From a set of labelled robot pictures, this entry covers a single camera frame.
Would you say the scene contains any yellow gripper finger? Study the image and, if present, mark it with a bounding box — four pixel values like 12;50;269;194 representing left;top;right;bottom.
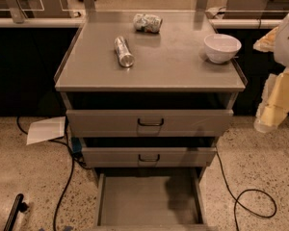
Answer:
253;68;289;133
253;27;277;52

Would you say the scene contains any silver redbull can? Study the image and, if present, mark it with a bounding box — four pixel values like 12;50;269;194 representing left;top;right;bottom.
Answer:
114;36;135;67

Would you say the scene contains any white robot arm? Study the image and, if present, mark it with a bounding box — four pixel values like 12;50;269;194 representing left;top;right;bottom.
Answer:
253;13;289;133

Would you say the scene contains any crushed white green can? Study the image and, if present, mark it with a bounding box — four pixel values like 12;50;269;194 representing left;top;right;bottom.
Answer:
133;13;163;34

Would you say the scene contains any grey top drawer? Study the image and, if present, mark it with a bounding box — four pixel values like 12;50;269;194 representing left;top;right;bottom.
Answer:
66;110;233;138

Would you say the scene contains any grey drawer cabinet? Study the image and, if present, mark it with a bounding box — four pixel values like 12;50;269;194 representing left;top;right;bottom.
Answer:
53;11;249;231

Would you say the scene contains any grey middle drawer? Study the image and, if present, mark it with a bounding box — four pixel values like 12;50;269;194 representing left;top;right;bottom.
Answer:
82;147;216;167

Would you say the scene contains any white bowl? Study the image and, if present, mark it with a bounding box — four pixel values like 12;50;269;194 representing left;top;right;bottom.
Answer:
203;34;242;64

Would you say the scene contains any blue power adapter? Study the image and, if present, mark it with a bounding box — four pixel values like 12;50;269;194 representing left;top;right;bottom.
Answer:
71;137;82;153

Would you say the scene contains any white paper sheet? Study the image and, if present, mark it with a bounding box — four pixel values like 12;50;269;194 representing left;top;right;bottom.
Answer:
27;116;66;144

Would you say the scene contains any black bar tool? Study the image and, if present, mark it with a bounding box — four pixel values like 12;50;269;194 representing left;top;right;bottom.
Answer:
4;193;29;231

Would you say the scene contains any black cable right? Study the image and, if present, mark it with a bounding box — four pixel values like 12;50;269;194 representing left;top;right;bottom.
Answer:
215;149;277;231

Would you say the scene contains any black cable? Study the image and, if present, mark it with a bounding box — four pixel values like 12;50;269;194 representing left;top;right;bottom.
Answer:
16;115;92;231
215;149;277;231

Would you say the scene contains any black cable left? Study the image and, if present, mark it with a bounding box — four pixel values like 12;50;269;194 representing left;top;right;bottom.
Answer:
16;115;92;231

